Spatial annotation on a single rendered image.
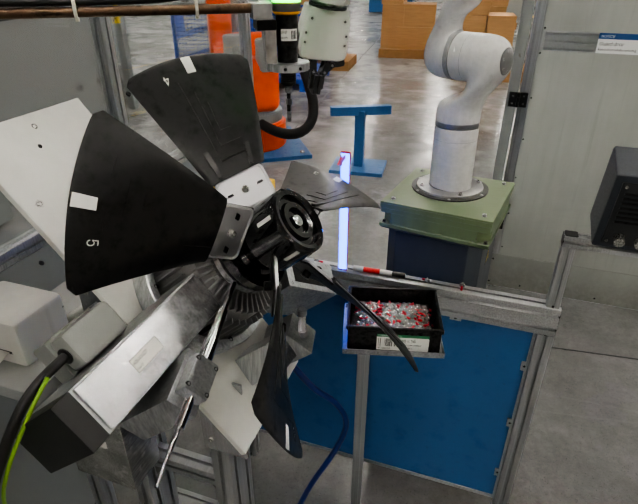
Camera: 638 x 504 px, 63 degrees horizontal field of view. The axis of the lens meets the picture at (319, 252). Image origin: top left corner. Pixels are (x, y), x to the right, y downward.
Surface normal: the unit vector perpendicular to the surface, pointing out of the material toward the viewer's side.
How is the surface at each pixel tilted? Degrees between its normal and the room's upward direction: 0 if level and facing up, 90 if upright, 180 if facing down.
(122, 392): 50
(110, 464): 90
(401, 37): 90
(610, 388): 0
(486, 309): 90
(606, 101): 90
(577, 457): 0
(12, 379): 0
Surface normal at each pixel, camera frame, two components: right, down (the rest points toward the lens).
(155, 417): -0.15, 0.66
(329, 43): 0.26, 0.63
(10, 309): 0.00, -0.87
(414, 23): -0.19, 0.48
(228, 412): 0.72, -0.43
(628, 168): -0.08, -0.72
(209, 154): 0.10, -0.16
